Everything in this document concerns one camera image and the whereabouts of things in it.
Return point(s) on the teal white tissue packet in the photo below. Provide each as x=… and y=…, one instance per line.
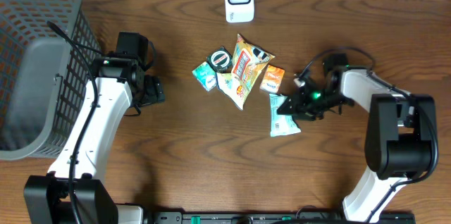
x=206, y=76

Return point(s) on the yellow red snack bag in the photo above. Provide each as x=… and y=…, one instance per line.
x=248, y=62

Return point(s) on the dark grey plastic mesh basket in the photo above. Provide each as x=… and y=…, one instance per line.
x=42, y=78

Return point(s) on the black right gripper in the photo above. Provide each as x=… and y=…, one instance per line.
x=302, y=108

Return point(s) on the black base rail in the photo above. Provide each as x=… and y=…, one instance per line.
x=313, y=216

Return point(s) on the dark green round packet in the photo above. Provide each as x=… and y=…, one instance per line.
x=220, y=60

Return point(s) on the light teal snack packet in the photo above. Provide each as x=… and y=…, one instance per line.
x=281, y=125

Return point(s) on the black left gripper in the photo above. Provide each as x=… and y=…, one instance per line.
x=152, y=90

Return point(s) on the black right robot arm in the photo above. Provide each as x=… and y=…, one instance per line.
x=401, y=145

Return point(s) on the orange snack packet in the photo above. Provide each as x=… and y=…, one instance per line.
x=272, y=79

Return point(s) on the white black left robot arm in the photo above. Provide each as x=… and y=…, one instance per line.
x=72, y=191

